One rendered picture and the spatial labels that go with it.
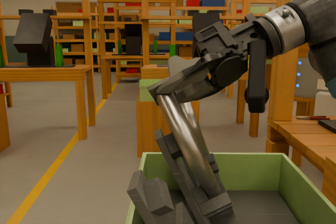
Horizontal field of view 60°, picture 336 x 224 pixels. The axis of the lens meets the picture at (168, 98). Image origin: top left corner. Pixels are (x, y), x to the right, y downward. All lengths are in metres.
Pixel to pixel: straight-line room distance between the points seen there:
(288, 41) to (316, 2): 0.07
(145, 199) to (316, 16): 0.38
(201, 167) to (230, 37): 0.21
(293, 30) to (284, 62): 0.98
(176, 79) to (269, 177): 0.56
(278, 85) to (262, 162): 0.66
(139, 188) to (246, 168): 0.60
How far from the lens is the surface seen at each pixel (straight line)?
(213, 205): 0.55
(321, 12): 0.54
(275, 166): 0.93
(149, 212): 0.35
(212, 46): 0.50
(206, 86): 0.50
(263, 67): 0.47
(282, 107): 1.53
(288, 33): 0.51
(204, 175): 0.47
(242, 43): 0.51
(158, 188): 0.35
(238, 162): 0.90
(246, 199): 0.89
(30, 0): 11.84
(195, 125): 0.65
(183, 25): 7.87
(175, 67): 0.48
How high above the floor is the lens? 1.30
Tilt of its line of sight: 12 degrees down
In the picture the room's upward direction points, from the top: straight up
